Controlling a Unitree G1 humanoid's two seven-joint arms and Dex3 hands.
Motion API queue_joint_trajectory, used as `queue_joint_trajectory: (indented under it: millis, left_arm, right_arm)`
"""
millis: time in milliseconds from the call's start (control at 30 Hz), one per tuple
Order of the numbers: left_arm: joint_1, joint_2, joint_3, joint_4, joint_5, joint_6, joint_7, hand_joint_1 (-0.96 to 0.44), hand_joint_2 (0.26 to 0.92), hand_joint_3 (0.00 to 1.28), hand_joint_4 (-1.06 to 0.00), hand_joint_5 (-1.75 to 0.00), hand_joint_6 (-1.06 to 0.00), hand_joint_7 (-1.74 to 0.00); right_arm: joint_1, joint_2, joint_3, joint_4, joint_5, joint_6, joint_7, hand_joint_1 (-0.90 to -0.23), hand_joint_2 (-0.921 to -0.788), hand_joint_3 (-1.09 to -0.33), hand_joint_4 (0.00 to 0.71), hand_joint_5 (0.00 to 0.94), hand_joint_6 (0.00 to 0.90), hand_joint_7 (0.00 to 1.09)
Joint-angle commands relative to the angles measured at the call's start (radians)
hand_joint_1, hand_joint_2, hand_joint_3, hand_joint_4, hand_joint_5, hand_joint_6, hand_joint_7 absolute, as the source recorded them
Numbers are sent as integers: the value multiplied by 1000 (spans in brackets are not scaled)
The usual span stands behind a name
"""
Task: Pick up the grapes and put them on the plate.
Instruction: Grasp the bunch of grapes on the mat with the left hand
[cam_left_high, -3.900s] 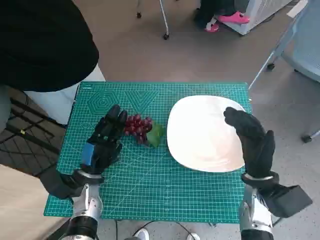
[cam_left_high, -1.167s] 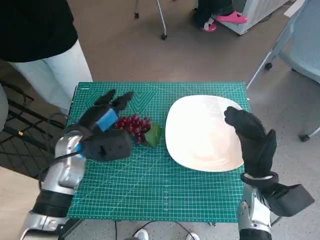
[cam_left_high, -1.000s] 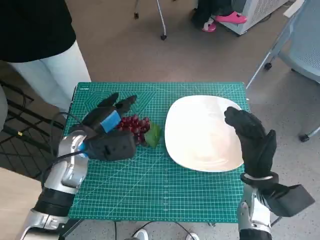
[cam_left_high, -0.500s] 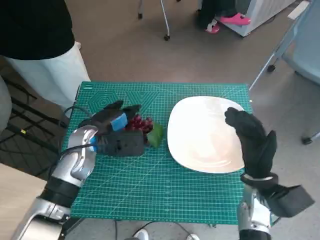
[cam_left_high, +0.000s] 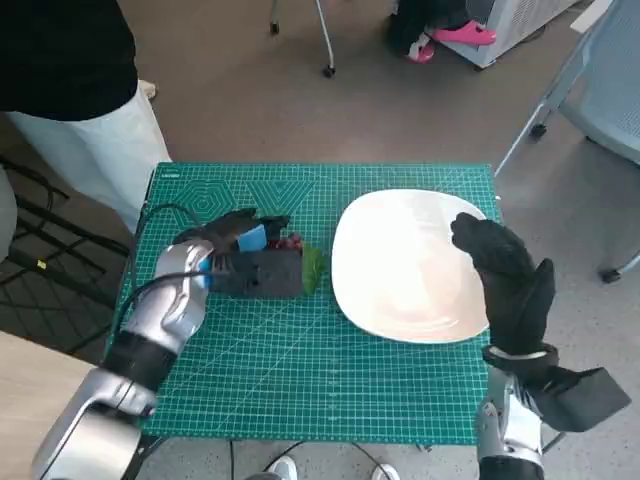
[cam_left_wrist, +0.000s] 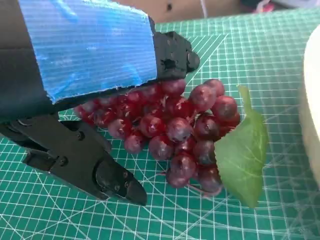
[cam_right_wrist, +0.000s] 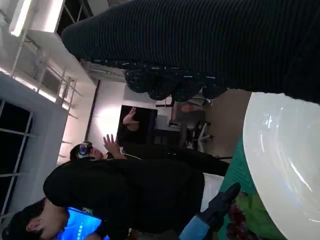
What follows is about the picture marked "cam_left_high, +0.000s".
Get white plate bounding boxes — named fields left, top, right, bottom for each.
left=330, top=188, right=491, bottom=345

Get person in black top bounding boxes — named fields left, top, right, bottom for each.
left=0, top=0, right=174, bottom=236

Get person with pink shoes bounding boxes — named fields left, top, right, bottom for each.
left=387, top=0, right=499, bottom=64

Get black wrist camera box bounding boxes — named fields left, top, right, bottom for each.
left=522, top=367, right=632, bottom=434
left=209, top=248, right=306, bottom=301

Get grey rounded object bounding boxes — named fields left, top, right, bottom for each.
left=0, top=164, right=19, bottom=264

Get light blue chair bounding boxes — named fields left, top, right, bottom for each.
left=493, top=0, right=640, bottom=284

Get white appliance cabinet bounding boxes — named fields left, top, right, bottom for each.
left=439, top=0, right=596, bottom=71

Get white flat panel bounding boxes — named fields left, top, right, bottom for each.
left=574, top=0, right=614, bottom=31

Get red toy grapes with leaf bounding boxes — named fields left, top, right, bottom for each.
left=269, top=232, right=327, bottom=296

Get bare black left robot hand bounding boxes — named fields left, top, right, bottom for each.
left=192, top=208, right=293, bottom=254

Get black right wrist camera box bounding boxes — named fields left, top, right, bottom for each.
left=522, top=367, right=632, bottom=434

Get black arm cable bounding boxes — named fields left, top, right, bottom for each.
left=119, top=202, right=236, bottom=346

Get green cutting mat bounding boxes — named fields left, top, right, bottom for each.
left=107, top=161, right=503, bottom=446

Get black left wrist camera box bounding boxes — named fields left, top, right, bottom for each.
left=209, top=248, right=306, bottom=301

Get grey wheeled chair base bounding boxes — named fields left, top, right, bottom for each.
left=268, top=0, right=337, bottom=79

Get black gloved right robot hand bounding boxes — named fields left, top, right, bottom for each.
left=451, top=212, right=557, bottom=357

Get black metal rack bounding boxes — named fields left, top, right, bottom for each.
left=0, top=154, right=134, bottom=351

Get beige wooden table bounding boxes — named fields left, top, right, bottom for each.
left=0, top=329, right=106, bottom=480

